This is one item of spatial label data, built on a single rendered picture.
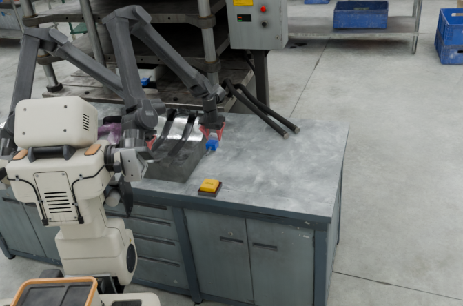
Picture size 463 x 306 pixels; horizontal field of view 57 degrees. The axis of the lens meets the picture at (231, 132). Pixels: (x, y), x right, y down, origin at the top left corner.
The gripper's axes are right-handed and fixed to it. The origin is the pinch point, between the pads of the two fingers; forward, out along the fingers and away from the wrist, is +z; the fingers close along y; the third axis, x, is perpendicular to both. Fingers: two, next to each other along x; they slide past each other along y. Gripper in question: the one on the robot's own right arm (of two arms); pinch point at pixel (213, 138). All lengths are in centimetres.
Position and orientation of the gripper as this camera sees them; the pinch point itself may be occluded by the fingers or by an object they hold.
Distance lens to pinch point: 181.1
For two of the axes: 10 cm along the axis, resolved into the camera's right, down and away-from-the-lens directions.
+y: -9.4, -0.9, 3.2
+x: -3.2, 5.1, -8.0
